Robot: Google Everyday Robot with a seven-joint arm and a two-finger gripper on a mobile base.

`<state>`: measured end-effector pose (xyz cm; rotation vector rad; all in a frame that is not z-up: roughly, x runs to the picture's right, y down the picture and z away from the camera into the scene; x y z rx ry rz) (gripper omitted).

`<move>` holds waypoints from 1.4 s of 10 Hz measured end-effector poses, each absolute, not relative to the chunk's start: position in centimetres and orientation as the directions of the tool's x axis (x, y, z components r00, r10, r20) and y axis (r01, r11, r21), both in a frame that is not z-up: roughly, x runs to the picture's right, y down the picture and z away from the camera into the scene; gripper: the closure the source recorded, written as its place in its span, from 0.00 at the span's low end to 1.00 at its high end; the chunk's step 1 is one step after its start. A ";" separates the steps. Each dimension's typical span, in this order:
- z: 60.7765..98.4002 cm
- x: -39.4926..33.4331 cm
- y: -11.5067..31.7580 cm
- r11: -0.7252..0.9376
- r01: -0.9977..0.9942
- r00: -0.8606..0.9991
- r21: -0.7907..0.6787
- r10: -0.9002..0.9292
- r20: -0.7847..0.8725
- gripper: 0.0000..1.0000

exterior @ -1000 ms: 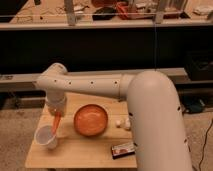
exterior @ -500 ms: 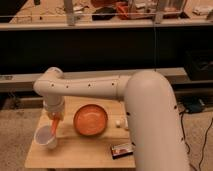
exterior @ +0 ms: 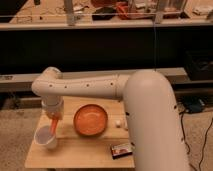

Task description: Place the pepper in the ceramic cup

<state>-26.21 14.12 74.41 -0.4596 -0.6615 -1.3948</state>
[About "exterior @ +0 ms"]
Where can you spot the metal frame post left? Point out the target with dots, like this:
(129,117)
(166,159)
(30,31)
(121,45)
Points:
(69,10)

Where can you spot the white ceramic cup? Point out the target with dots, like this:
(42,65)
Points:
(43,137)

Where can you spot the metal frame post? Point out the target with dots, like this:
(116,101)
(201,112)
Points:
(161,4)
(69,10)

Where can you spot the wooden table board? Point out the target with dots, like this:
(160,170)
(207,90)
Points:
(76,152)

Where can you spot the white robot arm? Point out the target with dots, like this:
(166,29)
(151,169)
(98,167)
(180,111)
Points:
(150,106)

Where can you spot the dark power adapter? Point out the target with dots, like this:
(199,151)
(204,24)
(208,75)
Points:
(193,105)

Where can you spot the red object on shelf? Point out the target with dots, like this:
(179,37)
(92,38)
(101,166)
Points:
(125,11)

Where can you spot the small dark box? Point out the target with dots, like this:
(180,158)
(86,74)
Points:
(121,150)

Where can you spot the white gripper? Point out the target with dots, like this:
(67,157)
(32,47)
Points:
(54,111)

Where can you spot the black object on shelf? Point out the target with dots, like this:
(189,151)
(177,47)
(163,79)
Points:
(104,13)

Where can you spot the metal frame post right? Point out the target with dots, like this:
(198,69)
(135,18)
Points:
(161,4)

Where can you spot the orange bowl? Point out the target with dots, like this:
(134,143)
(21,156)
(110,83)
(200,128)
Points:
(90,120)

